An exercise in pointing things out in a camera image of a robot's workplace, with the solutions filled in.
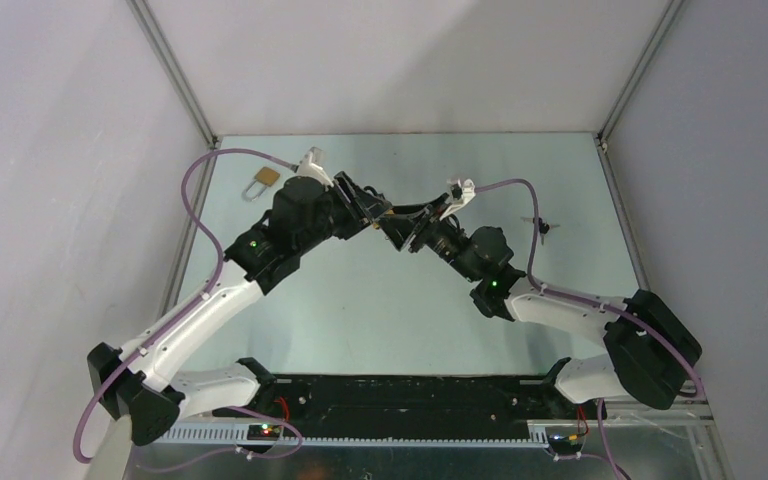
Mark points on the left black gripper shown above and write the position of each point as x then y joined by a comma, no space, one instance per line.
357,218

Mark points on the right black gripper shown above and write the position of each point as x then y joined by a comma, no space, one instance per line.
401,229

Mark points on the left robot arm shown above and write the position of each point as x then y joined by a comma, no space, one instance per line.
142,379

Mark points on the black headed key bunch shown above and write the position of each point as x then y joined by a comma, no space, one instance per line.
543,228

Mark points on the brass padlock long shackle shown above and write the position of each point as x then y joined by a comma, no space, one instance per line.
264,179

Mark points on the left controller board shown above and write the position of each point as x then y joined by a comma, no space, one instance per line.
263,432

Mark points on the controller board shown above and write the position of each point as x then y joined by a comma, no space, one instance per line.
564,447
263,432

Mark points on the right controller board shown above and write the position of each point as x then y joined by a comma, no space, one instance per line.
564,447

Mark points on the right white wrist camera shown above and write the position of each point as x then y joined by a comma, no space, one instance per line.
461,193

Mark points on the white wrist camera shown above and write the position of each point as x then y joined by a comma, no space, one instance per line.
311,167
461,193

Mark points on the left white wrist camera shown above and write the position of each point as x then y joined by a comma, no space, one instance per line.
311,167

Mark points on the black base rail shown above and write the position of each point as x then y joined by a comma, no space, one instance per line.
477,409

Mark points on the left aluminium frame post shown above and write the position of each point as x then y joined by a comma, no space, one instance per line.
163,51

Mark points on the aluminium frame post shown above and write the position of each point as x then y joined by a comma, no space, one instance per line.
651,48
163,51

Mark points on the right aluminium frame post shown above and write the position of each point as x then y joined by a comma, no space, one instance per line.
651,48

